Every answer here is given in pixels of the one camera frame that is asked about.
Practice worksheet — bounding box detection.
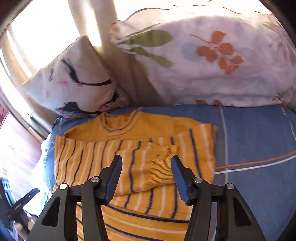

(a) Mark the yellow striped knit sweater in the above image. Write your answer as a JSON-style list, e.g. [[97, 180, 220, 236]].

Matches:
[[54, 110, 217, 240]]

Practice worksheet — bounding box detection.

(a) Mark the person's left hand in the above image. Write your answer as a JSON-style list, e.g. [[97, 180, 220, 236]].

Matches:
[[14, 211, 38, 240]]

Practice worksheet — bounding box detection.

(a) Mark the blue plaid bedsheet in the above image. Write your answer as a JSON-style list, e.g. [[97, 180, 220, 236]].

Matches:
[[42, 105, 295, 240]]

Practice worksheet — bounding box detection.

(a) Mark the cream cushion with silhouette print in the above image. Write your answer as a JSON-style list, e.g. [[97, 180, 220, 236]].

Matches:
[[23, 36, 129, 118]]

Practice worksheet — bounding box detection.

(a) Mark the white floral leaf pillow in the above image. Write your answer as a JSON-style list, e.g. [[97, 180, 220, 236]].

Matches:
[[110, 6, 295, 108]]

